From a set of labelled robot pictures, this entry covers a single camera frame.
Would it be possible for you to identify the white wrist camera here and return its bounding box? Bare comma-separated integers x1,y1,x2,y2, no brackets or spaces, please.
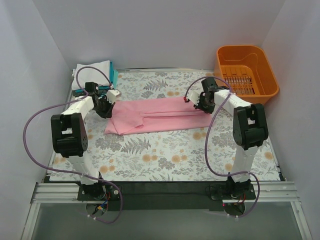
183,90,200,109
106,89,122,104

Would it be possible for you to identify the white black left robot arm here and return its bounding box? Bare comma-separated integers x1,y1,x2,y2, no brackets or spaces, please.
50,82,120,200

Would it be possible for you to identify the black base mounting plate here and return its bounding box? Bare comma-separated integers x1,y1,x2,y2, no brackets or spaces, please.
77,180,258,212

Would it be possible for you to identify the floral patterned table mat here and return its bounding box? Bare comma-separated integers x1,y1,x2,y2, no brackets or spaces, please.
49,70,280,183

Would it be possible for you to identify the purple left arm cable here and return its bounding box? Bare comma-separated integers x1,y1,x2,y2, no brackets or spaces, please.
22,66,124,224

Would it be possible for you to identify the pink t shirt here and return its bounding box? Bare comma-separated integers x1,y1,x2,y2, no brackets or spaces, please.
104,96,212,136

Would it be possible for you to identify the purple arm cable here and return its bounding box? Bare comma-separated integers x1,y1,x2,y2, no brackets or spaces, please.
22,66,124,224
185,76,261,219

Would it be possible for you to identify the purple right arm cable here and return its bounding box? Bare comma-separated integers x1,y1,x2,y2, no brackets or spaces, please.
185,76,261,219

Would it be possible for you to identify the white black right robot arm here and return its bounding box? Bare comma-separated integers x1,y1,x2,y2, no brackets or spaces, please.
194,77,269,200

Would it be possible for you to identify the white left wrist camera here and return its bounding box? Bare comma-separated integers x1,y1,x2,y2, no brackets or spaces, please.
106,89,122,104

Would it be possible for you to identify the orange plastic basket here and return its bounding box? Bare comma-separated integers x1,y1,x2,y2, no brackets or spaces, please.
214,45,279,105

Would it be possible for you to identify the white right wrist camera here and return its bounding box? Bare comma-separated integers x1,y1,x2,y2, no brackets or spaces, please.
183,90,200,109

